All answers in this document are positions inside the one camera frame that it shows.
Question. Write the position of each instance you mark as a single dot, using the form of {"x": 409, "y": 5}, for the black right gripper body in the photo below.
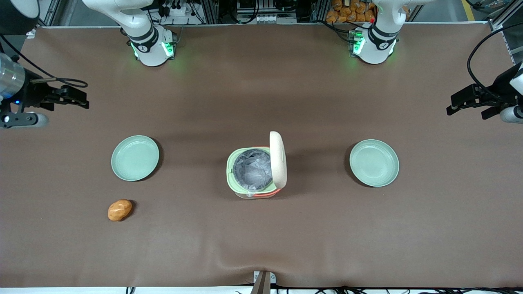
{"x": 33, "y": 94}

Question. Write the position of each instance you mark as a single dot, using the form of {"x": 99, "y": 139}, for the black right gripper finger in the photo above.
{"x": 75, "y": 94}
{"x": 73, "y": 104}

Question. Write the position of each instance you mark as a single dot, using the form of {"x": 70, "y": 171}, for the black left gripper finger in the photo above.
{"x": 462, "y": 95}
{"x": 461, "y": 107}

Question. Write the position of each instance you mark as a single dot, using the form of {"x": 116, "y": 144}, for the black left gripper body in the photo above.
{"x": 501, "y": 87}

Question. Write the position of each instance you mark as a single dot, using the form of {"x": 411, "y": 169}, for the cream rice cooker orange trim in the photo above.
{"x": 278, "y": 163}

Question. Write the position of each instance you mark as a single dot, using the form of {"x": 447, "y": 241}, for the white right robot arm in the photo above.
{"x": 149, "y": 45}

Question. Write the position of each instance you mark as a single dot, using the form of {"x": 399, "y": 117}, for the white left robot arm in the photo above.
{"x": 376, "y": 43}

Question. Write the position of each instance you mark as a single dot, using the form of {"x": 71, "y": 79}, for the pale green plate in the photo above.
{"x": 374, "y": 163}
{"x": 135, "y": 158}

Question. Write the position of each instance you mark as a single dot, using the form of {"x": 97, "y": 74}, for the orange-brown bread roll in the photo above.
{"x": 119, "y": 210}

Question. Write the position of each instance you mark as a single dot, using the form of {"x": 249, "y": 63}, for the white power strip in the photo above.
{"x": 177, "y": 10}

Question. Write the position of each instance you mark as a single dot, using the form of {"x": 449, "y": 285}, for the pile of orange bread rolls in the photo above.
{"x": 347, "y": 12}

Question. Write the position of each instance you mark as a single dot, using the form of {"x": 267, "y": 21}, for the crinkled grey pot liner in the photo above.
{"x": 253, "y": 171}

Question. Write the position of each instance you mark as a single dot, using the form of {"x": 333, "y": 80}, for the black equipment box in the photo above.
{"x": 265, "y": 10}

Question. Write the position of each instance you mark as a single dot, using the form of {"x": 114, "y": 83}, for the brown table mat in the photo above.
{"x": 261, "y": 237}

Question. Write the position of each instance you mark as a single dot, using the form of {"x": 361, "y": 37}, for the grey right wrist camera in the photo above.
{"x": 24, "y": 119}

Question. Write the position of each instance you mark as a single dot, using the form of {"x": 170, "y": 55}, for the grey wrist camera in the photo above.
{"x": 512, "y": 114}
{"x": 24, "y": 119}

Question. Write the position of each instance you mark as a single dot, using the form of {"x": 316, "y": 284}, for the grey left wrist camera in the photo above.
{"x": 512, "y": 114}

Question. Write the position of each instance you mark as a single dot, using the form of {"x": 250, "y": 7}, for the aluminium frame post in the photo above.
{"x": 500, "y": 20}

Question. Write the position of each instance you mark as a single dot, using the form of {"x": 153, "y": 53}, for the grey metal camera bracket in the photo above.
{"x": 263, "y": 281}

